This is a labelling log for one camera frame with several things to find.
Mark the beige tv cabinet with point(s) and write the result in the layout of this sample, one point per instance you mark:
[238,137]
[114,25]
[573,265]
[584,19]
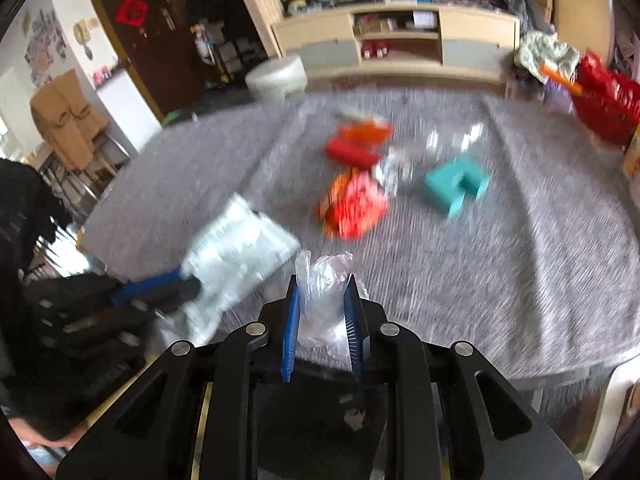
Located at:
[475,35]

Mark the wicker folding screen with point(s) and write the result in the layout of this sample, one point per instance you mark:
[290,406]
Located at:
[255,5]

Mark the red snack packet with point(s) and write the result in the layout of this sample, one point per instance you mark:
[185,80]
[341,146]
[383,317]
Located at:
[356,205]

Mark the white plastic chair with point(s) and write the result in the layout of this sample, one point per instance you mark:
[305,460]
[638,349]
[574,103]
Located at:
[612,410]

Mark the clear wrapper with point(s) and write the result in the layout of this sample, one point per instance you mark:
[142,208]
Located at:
[395,167]

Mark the red diamond door decoration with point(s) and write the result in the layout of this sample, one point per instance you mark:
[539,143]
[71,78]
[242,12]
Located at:
[131,10]

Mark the white cabinet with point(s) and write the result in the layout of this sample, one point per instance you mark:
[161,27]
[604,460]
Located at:
[120,115]

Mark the beige coat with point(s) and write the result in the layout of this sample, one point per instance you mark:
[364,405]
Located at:
[67,120]

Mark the teal box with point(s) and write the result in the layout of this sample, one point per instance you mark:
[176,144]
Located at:
[452,187]

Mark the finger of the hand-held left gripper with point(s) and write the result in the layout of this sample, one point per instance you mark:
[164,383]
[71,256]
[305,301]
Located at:
[145,287]
[172,296]

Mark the red plastic basket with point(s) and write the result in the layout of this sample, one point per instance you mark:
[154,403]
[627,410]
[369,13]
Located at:
[607,102]

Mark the cardboard box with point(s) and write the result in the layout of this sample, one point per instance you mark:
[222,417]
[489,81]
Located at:
[372,24]

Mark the red box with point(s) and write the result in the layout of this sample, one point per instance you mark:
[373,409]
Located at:
[350,152]

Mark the floral cloth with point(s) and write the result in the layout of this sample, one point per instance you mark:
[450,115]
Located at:
[545,52]

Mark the dark cloth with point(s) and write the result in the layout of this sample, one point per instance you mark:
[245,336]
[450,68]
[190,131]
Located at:
[25,210]

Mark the clear plastic bag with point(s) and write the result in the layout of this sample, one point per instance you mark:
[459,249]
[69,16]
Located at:
[320,300]

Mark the orange packet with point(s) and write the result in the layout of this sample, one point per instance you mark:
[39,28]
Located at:
[367,132]

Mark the white round stool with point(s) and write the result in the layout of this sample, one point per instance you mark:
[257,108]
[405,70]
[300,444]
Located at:
[275,77]

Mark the wall photo collage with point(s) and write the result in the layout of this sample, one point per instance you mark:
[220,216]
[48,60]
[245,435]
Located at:
[45,47]

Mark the grey table mat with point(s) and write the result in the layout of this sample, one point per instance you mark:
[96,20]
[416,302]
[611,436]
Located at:
[500,270]

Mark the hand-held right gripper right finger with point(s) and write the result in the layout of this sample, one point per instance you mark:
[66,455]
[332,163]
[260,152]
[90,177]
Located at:
[353,332]

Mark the white plastic package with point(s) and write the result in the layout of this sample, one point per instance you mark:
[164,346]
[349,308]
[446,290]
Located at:
[235,257]

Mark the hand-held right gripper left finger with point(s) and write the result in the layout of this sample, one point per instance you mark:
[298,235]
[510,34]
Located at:
[290,332]

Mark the clear plastic container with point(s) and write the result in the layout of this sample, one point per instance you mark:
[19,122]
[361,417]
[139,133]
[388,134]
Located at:
[452,139]

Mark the brown door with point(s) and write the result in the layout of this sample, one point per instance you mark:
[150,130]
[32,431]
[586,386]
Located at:
[150,60]

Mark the orange tube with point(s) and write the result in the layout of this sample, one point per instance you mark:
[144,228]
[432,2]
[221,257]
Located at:
[560,77]

